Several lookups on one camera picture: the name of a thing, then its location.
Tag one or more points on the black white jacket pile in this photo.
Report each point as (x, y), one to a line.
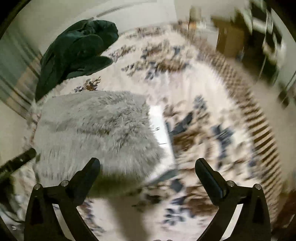
(264, 47)

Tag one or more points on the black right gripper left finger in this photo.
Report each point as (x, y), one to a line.
(41, 222)

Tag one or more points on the floral cream bed blanket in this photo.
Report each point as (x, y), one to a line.
(199, 107)

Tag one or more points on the brown cardboard box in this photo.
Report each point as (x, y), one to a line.
(231, 38)

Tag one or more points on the grey fluffy pants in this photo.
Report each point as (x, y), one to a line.
(112, 126)

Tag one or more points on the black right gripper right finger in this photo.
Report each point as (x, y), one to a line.
(253, 222)

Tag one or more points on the dark green garment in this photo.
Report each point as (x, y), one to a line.
(76, 52)

